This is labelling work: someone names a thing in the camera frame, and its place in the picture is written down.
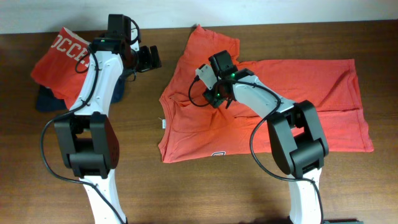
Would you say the orange t-shirt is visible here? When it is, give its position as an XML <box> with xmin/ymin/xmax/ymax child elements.
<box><xmin>157</xmin><ymin>24</ymin><xmax>374</xmax><ymax>164</ymax></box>

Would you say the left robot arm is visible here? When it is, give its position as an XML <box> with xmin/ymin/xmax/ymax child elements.
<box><xmin>51</xmin><ymin>14</ymin><xmax>162</xmax><ymax>223</ymax></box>

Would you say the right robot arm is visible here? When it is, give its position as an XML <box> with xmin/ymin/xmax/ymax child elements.
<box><xmin>195</xmin><ymin>50</ymin><xmax>329</xmax><ymax>223</ymax></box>

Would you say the folded red soccer shirt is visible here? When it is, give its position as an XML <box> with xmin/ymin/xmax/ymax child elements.
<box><xmin>30</xmin><ymin>27</ymin><xmax>90</xmax><ymax>99</ymax></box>

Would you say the folded navy garment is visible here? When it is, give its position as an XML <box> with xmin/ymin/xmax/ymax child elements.
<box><xmin>35</xmin><ymin>80</ymin><xmax>126</xmax><ymax>112</ymax></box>

